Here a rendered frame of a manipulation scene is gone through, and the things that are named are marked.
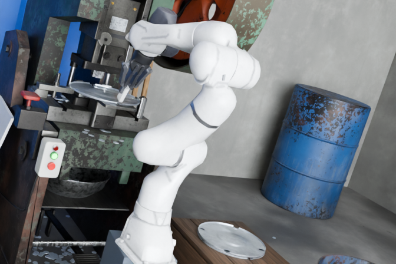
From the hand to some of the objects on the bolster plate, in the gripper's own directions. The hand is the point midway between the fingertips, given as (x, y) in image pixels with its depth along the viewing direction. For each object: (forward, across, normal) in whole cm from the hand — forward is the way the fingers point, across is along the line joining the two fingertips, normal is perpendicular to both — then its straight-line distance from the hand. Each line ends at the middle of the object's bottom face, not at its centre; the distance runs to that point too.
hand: (122, 92), depth 212 cm
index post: (+18, +18, +8) cm, 27 cm away
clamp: (+23, -16, +21) cm, 35 cm away
